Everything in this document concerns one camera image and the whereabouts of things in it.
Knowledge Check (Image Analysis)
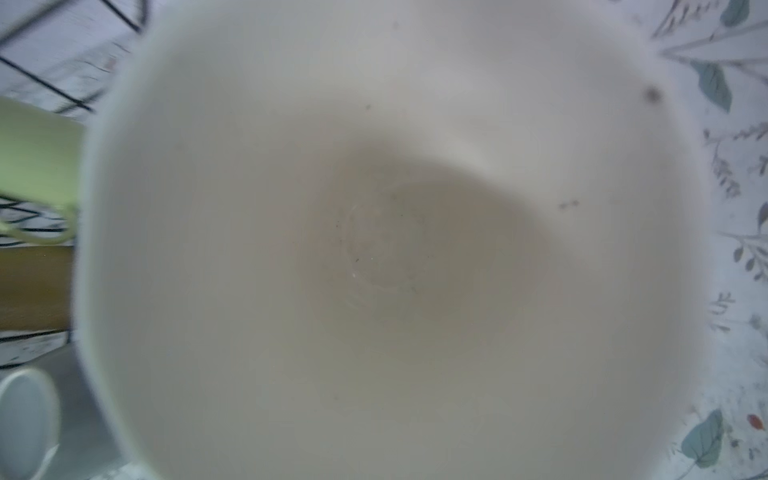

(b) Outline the black wire dish rack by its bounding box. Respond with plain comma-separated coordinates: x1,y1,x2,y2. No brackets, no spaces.
1,1,175,375

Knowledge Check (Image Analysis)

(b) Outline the light green mug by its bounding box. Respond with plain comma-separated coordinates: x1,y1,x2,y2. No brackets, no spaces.
1,97,85,245

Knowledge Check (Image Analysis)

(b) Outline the amber glass cup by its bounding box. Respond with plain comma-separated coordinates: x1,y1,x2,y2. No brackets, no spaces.
1,246,74,331

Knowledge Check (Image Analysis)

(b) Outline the dark green mug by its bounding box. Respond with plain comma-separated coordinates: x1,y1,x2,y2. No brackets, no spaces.
73,1,709,479

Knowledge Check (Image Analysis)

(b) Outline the grey mug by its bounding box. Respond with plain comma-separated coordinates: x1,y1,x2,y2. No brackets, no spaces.
1,344,126,479

